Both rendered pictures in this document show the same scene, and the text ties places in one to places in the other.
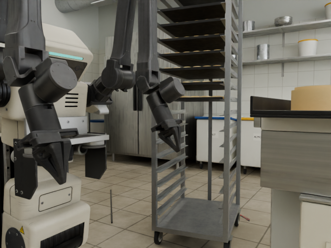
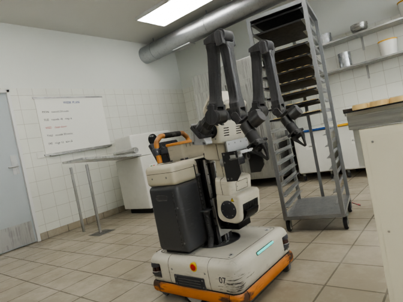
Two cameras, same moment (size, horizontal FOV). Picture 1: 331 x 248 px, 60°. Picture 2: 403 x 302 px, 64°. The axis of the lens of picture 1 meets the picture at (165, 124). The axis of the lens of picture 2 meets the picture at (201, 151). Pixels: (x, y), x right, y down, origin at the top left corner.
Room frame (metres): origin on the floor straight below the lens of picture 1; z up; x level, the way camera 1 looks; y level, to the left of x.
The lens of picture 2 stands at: (-0.96, 0.29, 0.90)
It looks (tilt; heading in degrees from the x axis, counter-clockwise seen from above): 2 degrees down; 8
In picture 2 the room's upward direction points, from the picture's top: 11 degrees counter-clockwise
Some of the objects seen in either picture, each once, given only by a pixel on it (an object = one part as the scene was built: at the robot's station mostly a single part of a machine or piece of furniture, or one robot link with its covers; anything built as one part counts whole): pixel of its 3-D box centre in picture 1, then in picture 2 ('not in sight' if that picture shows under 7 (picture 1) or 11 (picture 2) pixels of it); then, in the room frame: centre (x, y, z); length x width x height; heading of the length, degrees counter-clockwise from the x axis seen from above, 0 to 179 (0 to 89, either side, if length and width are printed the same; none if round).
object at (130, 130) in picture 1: (153, 99); (246, 125); (4.72, 0.20, 1.03); 1.40 x 0.91 x 2.05; 58
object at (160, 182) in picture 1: (174, 173); (290, 177); (2.07, -0.06, 0.42); 0.64 x 0.03 x 0.03; 159
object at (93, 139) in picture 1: (62, 152); (241, 157); (0.87, 0.32, 0.77); 0.28 x 0.16 x 0.22; 148
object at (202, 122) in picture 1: (219, 141); (318, 152); (4.25, -0.81, 0.39); 0.64 x 0.54 x 0.77; 151
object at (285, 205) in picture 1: (303, 213); (368, 143); (0.36, -0.18, 0.77); 0.24 x 0.04 x 0.14; 147
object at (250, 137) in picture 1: (264, 144); (363, 146); (3.91, -1.36, 0.39); 0.64 x 0.54 x 0.77; 149
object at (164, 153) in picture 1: (174, 149); (286, 158); (2.07, -0.06, 0.60); 0.64 x 0.03 x 0.03; 159
